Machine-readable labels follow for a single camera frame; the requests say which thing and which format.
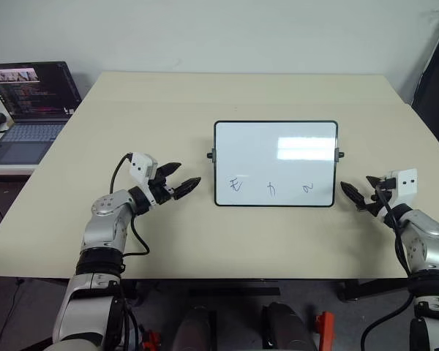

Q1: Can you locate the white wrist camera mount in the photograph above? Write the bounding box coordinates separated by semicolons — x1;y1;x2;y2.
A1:
385;167;419;208
128;151;159;206

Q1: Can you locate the small black-framed whiteboard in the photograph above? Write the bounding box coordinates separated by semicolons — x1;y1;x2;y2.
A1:
206;119;347;208

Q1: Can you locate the black table leg base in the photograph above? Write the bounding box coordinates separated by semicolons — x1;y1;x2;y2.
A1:
335;279;411;303

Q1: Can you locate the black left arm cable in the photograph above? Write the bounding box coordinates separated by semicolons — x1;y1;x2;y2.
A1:
110;153;151;257

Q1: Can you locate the black fabric panel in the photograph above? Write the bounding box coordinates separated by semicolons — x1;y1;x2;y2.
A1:
410;12;439;164

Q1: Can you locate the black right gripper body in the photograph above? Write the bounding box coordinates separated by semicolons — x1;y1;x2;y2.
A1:
356;186;394;219

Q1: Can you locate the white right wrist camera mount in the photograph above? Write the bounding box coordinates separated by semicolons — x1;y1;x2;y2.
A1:
385;167;419;208

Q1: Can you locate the dark rounded shape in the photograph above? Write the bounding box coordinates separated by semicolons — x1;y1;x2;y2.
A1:
260;301;312;351
174;304;217;351

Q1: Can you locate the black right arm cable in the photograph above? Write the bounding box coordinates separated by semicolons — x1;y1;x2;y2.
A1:
361;184;415;344

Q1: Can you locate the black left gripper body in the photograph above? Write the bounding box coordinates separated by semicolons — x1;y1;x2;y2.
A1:
148;174;177;206

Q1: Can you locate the open grey laptop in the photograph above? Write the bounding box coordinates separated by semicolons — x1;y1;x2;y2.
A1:
0;61;83;166

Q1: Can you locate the orange clamp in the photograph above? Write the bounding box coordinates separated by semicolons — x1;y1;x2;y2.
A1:
141;328;161;351
315;311;337;351

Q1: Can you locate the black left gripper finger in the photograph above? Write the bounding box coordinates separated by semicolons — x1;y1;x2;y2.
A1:
173;176;203;200
156;161;183;180

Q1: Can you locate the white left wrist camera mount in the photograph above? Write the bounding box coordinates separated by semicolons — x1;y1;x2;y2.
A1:
128;151;159;206

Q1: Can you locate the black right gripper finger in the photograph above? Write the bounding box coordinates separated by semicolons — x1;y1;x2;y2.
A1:
365;175;388;190
340;181;371;213

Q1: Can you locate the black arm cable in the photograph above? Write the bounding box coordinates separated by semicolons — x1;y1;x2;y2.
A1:
361;184;415;344
110;153;151;257

